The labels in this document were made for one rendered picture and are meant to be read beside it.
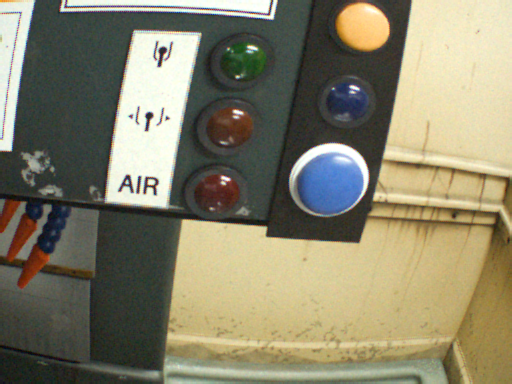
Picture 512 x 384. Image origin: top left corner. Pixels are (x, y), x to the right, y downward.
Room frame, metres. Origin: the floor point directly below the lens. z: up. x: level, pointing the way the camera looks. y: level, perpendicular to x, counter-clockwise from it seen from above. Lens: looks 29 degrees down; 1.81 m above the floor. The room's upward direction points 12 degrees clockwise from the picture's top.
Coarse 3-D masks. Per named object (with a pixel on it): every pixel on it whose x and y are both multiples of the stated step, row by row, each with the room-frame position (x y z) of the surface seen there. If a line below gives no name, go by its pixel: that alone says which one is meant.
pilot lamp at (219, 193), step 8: (208, 176) 0.39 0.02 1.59; (216, 176) 0.39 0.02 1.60; (224, 176) 0.39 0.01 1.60; (200, 184) 0.39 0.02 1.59; (208, 184) 0.39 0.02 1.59; (216, 184) 0.39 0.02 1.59; (224, 184) 0.39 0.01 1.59; (232, 184) 0.39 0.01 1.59; (200, 192) 0.39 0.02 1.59; (208, 192) 0.39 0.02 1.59; (216, 192) 0.39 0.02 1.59; (224, 192) 0.39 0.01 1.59; (232, 192) 0.39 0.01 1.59; (200, 200) 0.39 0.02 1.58; (208, 200) 0.39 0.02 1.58; (216, 200) 0.39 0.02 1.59; (224, 200) 0.39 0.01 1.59; (232, 200) 0.39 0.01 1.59; (200, 208) 0.39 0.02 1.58; (208, 208) 0.39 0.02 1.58; (216, 208) 0.39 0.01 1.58; (224, 208) 0.39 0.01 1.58
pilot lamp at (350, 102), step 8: (336, 88) 0.40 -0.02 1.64; (344, 88) 0.40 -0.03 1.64; (352, 88) 0.40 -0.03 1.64; (360, 88) 0.40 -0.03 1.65; (328, 96) 0.40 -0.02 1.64; (336, 96) 0.40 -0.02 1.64; (344, 96) 0.40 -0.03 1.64; (352, 96) 0.40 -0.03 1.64; (360, 96) 0.40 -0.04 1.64; (328, 104) 0.40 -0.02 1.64; (336, 104) 0.40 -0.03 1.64; (344, 104) 0.40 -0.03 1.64; (352, 104) 0.40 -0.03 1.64; (360, 104) 0.40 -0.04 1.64; (368, 104) 0.40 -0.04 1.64; (336, 112) 0.40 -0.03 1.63; (344, 112) 0.40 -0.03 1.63; (352, 112) 0.40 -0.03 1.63; (360, 112) 0.40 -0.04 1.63; (344, 120) 0.40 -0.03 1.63; (352, 120) 0.40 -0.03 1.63
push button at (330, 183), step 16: (320, 160) 0.40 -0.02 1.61; (336, 160) 0.40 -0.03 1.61; (352, 160) 0.40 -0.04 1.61; (304, 176) 0.40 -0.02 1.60; (320, 176) 0.40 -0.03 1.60; (336, 176) 0.40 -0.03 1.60; (352, 176) 0.40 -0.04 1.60; (304, 192) 0.40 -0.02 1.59; (320, 192) 0.40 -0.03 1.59; (336, 192) 0.40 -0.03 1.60; (352, 192) 0.40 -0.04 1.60; (320, 208) 0.40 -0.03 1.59; (336, 208) 0.40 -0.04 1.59
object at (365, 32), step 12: (348, 12) 0.40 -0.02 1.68; (360, 12) 0.40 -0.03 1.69; (372, 12) 0.40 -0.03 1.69; (336, 24) 0.40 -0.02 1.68; (348, 24) 0.40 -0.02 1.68; (360, 24) 0.40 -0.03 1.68; (372, 24) 0.40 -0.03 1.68; (384, 24) 0.40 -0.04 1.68; (348, 36) 0.40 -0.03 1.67; (360, 36) 0.40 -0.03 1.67; (372, 36) 0.40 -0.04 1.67; (384, 36) 0.40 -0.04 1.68; (360, 48) 0.40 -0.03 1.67; (372, 48) 0.40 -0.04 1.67
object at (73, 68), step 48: (48, 0) 0.37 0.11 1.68; (288, 0) 0.40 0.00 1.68; (48, 48) 0.37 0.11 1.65; (96, 48) 0.38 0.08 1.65; (288, 48) 0.40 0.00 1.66; (48, 96) 0.38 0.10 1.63; (96, 96) 0.38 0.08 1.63; (192, 96) 0.39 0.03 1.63; (240, 96) 0.40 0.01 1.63; (288, 96) 0.40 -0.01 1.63; (48, 144) 0.38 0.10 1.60; (96, 144) 0.38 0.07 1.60; (192, 144) 0.39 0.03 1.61; (0, 192) 0.37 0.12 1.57; (48, 192) 0.38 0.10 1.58; (96, 192) 0.38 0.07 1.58
